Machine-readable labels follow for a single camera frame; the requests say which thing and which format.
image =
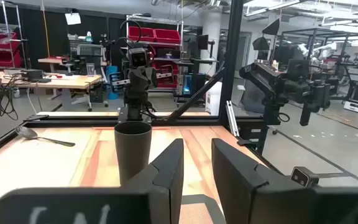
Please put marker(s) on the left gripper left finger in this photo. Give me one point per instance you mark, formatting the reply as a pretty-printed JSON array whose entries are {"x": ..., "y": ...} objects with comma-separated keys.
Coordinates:
[{"x": 160, "y": 186}]

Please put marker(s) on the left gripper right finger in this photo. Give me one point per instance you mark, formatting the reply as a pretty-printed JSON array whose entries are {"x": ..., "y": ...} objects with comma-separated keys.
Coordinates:
[{"x": 244, "y": 193}]

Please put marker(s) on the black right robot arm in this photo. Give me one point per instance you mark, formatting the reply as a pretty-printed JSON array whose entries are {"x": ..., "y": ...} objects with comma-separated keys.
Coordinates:
[{"x": 135, "y": 104}]

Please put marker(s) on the neighbouring black robot arm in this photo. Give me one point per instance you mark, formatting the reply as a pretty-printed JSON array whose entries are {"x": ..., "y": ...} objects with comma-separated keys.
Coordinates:
[{"x": 275, "y": 84}]

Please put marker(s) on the blue barrel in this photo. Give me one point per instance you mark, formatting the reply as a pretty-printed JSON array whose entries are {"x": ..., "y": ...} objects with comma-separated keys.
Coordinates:
[{"x": 112, "y": 81}]

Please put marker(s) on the red storage bin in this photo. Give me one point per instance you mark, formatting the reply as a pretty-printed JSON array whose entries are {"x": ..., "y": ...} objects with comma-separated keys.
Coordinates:
[
  {"x": 167, "y": 35},
  {"x": 141, "y": 33}
]

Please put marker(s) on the tall dark tumbler cup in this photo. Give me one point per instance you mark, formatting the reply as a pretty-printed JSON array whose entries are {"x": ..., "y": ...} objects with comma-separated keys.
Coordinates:
[{"x": 132, "y": 149}]

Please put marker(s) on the silver aluminium bar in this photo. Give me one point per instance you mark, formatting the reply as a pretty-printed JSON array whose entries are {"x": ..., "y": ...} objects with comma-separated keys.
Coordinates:
[{"x": 232, "y": 118}]

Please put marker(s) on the white round pillar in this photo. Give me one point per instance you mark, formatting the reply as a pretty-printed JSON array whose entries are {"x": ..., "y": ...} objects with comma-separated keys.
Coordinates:
[{"x": 210, "y": 46}]

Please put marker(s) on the wooden workbench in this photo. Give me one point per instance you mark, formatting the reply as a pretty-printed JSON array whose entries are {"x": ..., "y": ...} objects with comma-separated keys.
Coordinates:
[{"x": 61, "y": 81}]

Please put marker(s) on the white paper sheet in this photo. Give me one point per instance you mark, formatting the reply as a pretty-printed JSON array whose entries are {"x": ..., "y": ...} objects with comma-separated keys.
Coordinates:
[{"x": 72, "y": 18}]

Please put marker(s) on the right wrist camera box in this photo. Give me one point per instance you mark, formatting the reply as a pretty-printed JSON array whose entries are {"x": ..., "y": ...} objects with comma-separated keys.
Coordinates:
[{"x": 138, "y": 57}]

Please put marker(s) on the small grey depth camera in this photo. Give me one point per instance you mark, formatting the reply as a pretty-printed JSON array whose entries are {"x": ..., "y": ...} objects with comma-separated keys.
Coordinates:
[{"x": 303, "y": 177}]

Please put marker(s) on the black aluminium table frame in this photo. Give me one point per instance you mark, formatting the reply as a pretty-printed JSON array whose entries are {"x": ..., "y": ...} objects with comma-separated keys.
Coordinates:
[{"x": 230, "y": 62}]

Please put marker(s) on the black cage frame station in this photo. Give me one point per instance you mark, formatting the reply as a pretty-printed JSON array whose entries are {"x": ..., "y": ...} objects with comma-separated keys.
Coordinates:
[{"x": 325, "y": 46}]

